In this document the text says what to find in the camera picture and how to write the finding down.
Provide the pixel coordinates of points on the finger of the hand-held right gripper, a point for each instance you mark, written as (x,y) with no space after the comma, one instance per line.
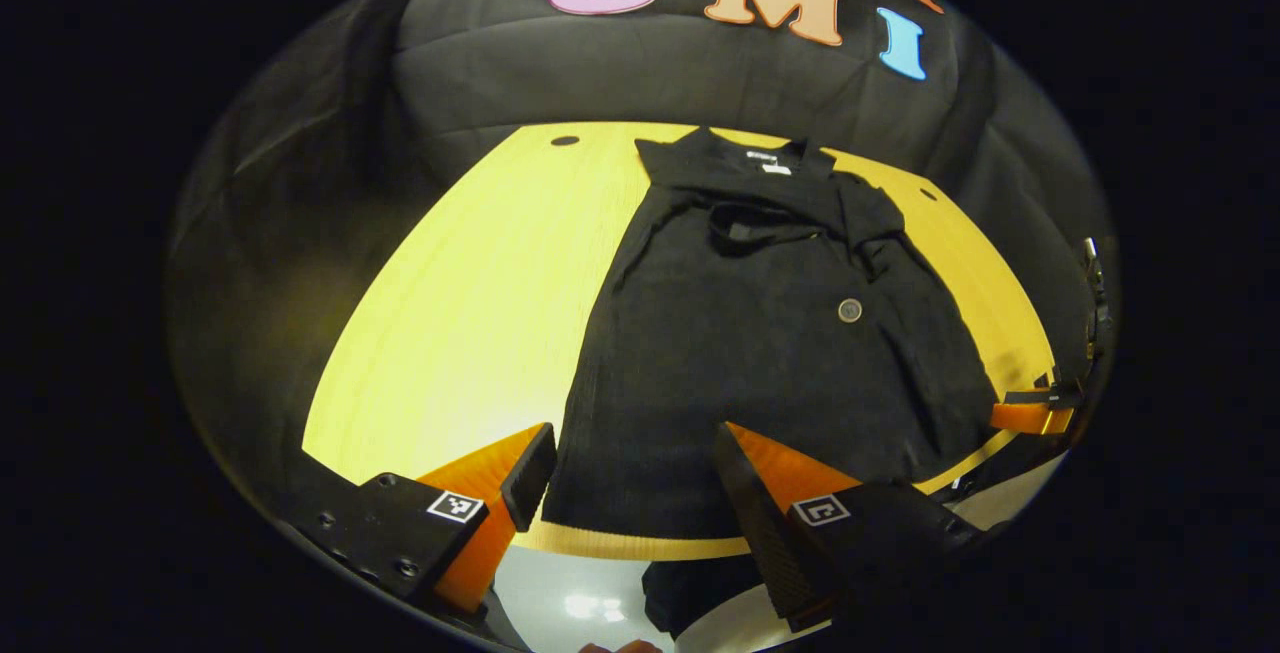
(1030,417)

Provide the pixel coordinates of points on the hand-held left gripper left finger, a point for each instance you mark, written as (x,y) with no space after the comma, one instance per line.
(530,478)

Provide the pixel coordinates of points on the black backdrop cloth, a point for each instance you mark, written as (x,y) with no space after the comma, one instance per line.
(700,73)

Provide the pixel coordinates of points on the black button-up garment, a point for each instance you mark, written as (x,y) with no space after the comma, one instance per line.
(750,383)

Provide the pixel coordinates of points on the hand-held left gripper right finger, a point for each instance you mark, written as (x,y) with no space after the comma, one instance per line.
(760,533)

